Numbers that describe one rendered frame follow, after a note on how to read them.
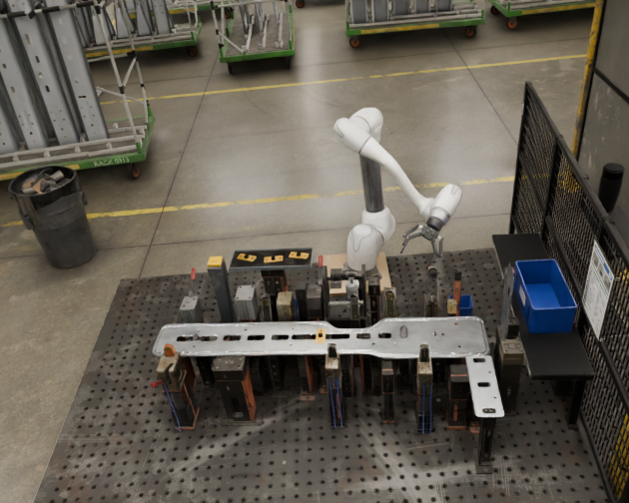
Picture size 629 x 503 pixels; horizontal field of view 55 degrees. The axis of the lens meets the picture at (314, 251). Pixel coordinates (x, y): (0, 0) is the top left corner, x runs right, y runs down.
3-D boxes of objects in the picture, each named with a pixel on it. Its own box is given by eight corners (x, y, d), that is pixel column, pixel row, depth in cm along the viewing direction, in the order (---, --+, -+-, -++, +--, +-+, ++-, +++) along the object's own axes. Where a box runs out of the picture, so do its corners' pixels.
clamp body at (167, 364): (172, 434, 254) (150, 375, 233) (181, 406, 266) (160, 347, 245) (196, 434, 253) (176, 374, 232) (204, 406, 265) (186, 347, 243)
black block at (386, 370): (379, 427, 247) (377, 378, 229) (379, 406, 255) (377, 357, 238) (399, 427, 246) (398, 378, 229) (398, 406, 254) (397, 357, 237)
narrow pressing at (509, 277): (504, 345, 236) (512, 277, 216) (499, 325, 245) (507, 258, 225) (506, 345, 236) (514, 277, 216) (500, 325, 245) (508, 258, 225)
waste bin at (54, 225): (32, 278, 476) (-6, 200, 434) (54, 240, 520) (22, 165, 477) (94, 272, 474) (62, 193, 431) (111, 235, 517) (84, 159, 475)
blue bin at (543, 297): (529, 334, 235) (533, 309, 227) (511, 284, 260) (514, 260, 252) (572, 332, 234) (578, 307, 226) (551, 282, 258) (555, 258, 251)
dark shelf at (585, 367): (530, 380, 220) (531, 375, 219) (491, 239, 293) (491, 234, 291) (594, 380, 218) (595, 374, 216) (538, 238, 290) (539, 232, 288)
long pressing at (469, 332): (148, 361, 249) (147, 358, 248) (163, 323, 267) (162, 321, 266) (491, 357, 233) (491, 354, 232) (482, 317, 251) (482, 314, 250)
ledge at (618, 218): (601, 267, 210) (610, 225, 200) (573, 212, 239) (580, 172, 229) (646, 265, 208) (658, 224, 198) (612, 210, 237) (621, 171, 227)
